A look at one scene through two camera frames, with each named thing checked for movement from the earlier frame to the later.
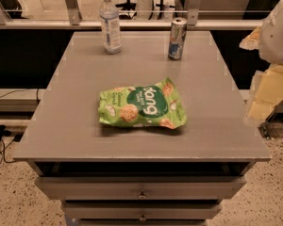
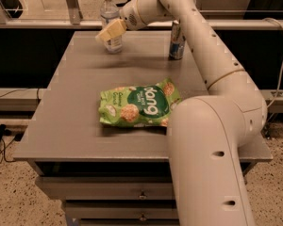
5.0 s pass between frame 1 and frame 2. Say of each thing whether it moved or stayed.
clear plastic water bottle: stayed
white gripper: moved
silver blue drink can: stayed
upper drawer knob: stayed
